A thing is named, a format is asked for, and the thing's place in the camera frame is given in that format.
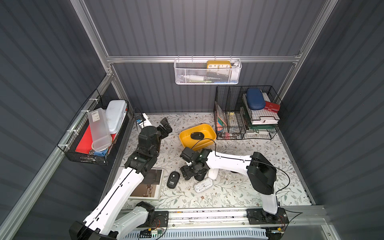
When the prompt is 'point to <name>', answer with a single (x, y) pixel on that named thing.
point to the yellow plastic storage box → (209, 133)
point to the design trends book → (150, 187)
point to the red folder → (85, 145)
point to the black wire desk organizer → (231, 99)
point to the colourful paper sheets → (221, 122)
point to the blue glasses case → (255, 99)
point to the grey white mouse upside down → (203, 185)
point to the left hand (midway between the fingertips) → (159, 122)
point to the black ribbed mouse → (197, 135)
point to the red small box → (272, 107)
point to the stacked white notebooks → (265, 120)
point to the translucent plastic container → (101, 135)
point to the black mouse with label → (173, 179)
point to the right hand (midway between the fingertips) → (190, 171)
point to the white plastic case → (115, 111)
